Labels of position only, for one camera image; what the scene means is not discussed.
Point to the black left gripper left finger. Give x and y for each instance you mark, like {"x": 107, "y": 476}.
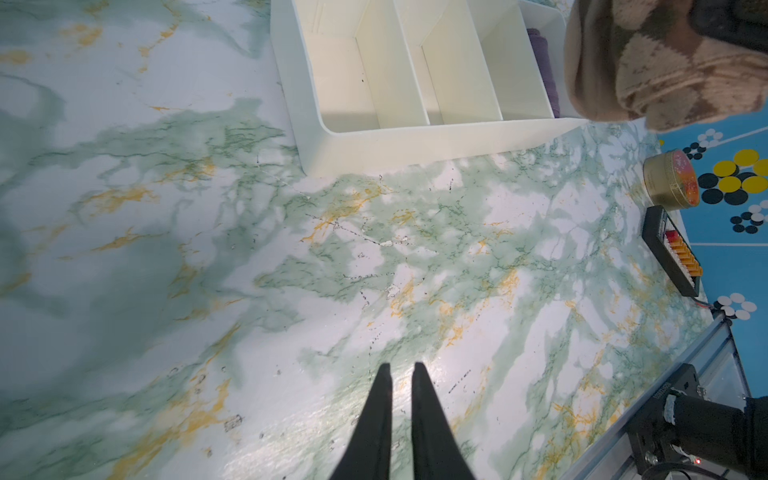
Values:
{"x": 368, "y": 452}

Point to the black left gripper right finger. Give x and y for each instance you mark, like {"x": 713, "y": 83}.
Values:
{"x": 436, "y": 454}

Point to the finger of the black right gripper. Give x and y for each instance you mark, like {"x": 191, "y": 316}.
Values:
{"x": 737, "y": 22}

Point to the beige argyle sock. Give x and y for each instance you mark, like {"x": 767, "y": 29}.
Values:
{"x": 626, "y": 60}

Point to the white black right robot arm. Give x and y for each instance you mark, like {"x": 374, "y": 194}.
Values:
{"x": 722, "y": 72}

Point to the round red lid tin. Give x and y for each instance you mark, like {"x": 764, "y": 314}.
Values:
{"x": 671, "y": 181}

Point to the purple rolled sock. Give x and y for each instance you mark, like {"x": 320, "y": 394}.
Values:
{"x": 540, "y": 47}

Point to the black tray with coloured items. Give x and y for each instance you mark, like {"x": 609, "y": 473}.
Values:
{"x": 672, "y": 251}

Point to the white compartment organizer tray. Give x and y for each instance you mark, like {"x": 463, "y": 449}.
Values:
{"x": 375, "y": 85}

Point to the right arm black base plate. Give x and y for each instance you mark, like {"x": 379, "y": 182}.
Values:
{"x": 652, "y": 439}

